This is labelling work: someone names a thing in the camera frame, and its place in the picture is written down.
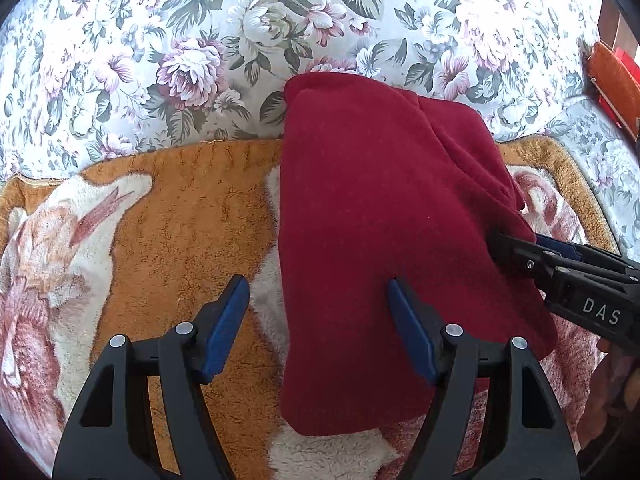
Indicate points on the dark red sweater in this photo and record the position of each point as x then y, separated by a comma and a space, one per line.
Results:
380, 200

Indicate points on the floral bed sheet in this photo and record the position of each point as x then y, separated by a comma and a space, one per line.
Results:
200, 50

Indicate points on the red box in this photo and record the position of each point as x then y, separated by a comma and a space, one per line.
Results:
627, 57

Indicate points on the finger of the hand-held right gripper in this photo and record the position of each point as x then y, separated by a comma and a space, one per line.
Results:
520, 257
557, 247

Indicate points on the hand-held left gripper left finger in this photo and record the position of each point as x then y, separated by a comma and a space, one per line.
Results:
227, 325

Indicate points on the person's right hand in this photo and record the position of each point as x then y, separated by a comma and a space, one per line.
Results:
615, 385

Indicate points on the orange cream plush blanket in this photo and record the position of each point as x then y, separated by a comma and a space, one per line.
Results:
165, 220

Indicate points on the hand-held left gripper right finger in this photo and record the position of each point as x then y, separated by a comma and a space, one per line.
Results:
411, 325

